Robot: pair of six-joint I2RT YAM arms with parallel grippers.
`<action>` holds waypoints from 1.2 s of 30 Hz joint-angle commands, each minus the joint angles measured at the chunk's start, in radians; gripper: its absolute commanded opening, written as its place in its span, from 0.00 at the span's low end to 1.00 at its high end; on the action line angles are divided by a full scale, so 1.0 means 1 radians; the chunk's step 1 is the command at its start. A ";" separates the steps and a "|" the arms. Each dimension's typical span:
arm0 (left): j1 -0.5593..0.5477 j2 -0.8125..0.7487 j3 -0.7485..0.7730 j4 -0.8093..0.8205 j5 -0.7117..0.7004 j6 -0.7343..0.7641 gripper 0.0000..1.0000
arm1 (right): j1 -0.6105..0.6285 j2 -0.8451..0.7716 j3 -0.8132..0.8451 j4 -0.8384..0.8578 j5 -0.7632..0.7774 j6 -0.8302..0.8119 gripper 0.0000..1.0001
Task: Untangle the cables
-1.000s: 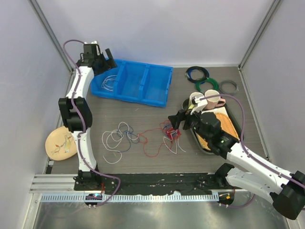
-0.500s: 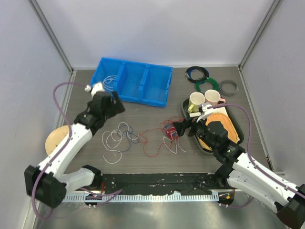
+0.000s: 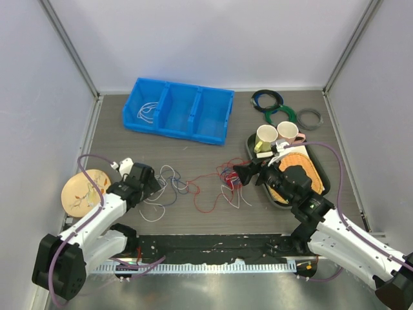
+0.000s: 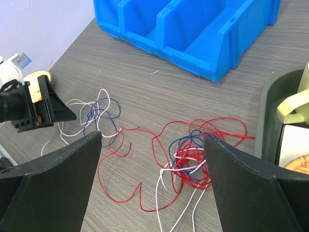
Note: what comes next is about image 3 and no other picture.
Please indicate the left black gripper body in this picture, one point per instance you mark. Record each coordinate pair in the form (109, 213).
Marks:
(144, 192)

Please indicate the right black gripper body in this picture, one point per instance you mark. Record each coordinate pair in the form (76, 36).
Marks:
(272, 175)

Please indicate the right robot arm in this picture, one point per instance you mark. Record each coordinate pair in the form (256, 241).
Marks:
(328, 232)

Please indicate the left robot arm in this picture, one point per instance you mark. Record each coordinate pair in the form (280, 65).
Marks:
(63, 262)

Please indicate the orange woven basket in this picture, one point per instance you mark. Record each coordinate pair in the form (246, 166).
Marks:
(304, 161)

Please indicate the yellow mug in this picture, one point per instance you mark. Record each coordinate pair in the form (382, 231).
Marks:
(266, 135)

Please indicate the pink mug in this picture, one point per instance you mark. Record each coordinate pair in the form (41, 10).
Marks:
(290, 133)

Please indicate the black tray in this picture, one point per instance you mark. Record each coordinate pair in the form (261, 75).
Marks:
(279, 202)

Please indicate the beige painted plate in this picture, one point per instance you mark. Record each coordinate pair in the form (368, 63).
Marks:
(79, 197)

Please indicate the blue three-compartment bin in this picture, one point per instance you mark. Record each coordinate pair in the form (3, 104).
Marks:
(178, 110)

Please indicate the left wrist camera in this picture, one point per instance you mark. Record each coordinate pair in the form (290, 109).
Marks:
(123, 167)

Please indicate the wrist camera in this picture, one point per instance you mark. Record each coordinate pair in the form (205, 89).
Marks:
(279, 150)
(123, 167)

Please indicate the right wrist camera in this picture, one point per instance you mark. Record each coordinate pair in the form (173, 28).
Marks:
(279, 150)

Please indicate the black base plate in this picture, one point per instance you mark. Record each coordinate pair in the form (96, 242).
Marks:
(218, 249)

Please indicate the slotted cable duct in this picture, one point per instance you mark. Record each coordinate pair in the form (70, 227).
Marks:
(239, 266)

